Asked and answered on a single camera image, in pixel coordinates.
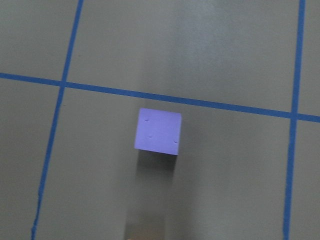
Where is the purple foam block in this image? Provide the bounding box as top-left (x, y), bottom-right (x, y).
top-left (134, 108), bottom-right (182, 156)

